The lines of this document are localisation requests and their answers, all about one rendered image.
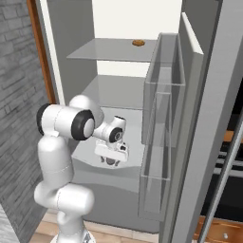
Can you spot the clear narrow door bin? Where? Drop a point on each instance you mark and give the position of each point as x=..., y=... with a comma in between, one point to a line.
x=158, y=190

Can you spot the grey fridge door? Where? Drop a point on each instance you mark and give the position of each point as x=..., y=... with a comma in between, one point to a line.
x=205, y=95

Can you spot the brown wooden side panel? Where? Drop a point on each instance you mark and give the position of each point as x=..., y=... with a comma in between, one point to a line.
x=41, y=47

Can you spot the black oven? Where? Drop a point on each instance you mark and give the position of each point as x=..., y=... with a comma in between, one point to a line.
x=232, y=190

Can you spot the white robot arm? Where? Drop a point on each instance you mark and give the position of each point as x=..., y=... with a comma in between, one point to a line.
x=55, y=158

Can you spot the glass fridge shelf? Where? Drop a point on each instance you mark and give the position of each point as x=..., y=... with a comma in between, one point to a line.
x=117, y=91
x=110, y=50

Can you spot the clear tall door bin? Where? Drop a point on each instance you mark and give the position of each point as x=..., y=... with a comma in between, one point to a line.
x=164, y=76

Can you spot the grey fridge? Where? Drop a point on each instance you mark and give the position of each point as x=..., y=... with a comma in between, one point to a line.
x=72, y=47

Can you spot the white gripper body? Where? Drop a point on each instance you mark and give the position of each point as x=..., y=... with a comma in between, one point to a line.
x=109, y=151

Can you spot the wooden drawer run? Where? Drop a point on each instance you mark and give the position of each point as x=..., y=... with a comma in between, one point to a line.
x=218, y=231

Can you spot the brown round food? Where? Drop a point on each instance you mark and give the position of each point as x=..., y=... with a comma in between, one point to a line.
x=138, y=42

